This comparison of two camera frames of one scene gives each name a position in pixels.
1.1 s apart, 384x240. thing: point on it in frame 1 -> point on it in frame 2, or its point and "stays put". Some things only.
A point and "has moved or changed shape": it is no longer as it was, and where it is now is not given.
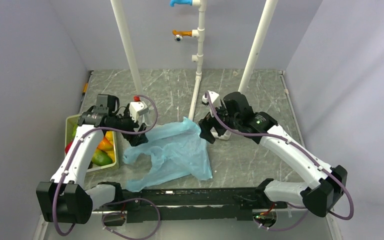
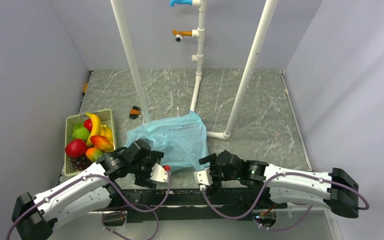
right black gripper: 206,133 -> 216,183
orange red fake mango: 105,144 stays put
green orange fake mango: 101,158 stays put
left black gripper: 135,139 -> 144,180
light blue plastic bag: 174,149 has moved or changed shape
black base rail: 157,204 stays put
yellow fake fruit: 109,135 stays put
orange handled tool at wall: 86,85 stays put
